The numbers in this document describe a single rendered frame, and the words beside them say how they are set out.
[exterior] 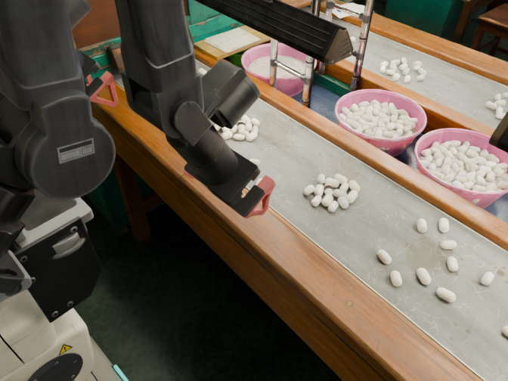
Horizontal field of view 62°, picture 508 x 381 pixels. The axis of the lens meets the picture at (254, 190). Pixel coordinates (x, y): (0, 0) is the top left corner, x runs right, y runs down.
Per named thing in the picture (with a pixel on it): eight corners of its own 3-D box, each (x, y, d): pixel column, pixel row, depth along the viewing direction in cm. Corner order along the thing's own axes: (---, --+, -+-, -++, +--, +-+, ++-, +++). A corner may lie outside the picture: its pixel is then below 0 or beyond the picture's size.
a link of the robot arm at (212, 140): (153, 130, 52) (181, 151, 49) (189, 89, 53) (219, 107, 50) (179, 158, 58) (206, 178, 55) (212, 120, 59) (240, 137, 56)
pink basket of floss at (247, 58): (313, 105, 145) (316, 80, 139) (236, 100, 148) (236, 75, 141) (314, 68, 164) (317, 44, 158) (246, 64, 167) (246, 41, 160)
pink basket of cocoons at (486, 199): (476, 236, 103) (491, 210, 97) (386, 181, 118) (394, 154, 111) (526, 187, 116) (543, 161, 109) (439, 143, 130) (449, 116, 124)
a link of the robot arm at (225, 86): (122, 88, 48) (168, 119, 43) (189, 17, 49) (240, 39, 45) (173, 143, 58) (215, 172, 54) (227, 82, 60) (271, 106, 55)
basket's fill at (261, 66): (276, 105, 144) (277, 90, 140) (234, 79, 156) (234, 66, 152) (320, 83, 155) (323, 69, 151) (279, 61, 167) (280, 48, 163)
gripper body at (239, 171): (215, 141, 65) (194, 113, 59) (263, 172, 60) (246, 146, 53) (187, 173, 64) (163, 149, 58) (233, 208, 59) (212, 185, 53)
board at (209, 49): (217, 60, 150) (217, 57, 149) (193, 46, 158) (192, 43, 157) (284, 34, 165) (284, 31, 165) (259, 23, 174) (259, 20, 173)
